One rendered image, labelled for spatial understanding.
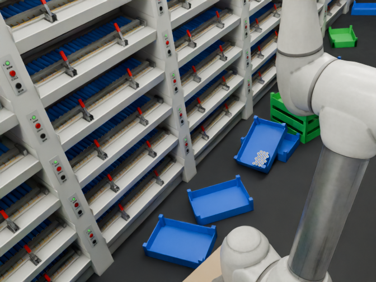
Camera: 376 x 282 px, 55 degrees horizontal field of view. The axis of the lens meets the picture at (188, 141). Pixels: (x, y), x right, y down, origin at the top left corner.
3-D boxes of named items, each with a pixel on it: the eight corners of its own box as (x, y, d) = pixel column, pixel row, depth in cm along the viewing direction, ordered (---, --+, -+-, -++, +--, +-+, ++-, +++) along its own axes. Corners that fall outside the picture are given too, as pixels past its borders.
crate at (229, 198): (239, 184, 203) (239, 174, 198) (253, 210, 187) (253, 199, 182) (188, 199, 199) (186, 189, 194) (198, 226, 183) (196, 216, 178)
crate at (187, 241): (217, 235, 177) (215, 225, 172) (203, 271, 163) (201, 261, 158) (163, 223, 188) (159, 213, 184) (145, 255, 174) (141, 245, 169)
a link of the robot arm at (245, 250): (245, 248, 132) (243, 207, 118) (285, 281, 119) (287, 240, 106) (212, 275, 125) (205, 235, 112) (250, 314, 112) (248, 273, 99)
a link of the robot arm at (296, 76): (298, 29, 88) (349, 41, 79) (299, 90, 99) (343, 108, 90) (261, 52, 83) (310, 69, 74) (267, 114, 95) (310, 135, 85)
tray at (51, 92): (156, 39, 158) (156, 19, 151) (42, 109, 122) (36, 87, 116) (122, 22, 165) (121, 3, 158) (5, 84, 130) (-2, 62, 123)
